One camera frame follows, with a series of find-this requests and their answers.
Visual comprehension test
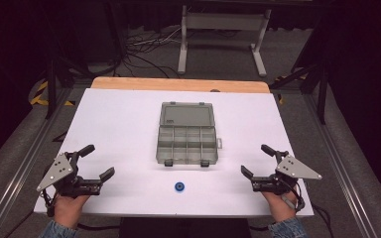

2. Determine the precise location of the right hand-held gripper cable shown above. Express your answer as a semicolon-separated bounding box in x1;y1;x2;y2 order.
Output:
286;179;335;238

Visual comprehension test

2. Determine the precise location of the person's left hand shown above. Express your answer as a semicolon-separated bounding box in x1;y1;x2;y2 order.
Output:
53;193;90;230

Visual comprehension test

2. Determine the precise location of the wooden table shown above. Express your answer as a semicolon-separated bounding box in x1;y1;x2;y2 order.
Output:
89;76;272;94

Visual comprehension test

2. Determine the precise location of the white metal stand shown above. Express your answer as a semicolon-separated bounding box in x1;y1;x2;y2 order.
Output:
177;4;272;78

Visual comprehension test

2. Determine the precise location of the white table board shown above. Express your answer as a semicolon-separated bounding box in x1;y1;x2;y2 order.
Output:
33;87;316;218

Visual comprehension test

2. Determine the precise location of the left hand-held gripper cable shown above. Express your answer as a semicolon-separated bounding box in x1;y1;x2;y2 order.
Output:
40;188;57;218

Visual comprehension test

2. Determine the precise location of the person's right hand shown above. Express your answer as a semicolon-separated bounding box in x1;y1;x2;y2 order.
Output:
261;191;299;223

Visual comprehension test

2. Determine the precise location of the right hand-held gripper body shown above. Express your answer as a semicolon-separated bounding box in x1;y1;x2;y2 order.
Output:
250;150;323;196

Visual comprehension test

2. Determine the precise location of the hand-held gripper cable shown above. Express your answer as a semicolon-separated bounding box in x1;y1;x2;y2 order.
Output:
286;179;335;238
40;188;57;218

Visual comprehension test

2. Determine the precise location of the bundle of floor cables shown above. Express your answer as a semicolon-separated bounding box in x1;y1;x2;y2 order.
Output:
113;26;184;79

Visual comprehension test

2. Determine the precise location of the black metal stand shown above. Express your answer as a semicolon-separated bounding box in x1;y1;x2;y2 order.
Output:
271;13;331;126
44;3;128;120

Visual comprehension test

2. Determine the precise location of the clear plastic compartment box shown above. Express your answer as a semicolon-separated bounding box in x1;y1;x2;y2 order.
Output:
155;101;223;168

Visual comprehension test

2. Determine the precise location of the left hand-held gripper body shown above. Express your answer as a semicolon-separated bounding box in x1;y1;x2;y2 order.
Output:
36;151;103;199

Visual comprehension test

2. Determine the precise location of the aluminium floor rail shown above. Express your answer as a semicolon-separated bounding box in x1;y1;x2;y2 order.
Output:
302;93;380;238
0;86;77;238

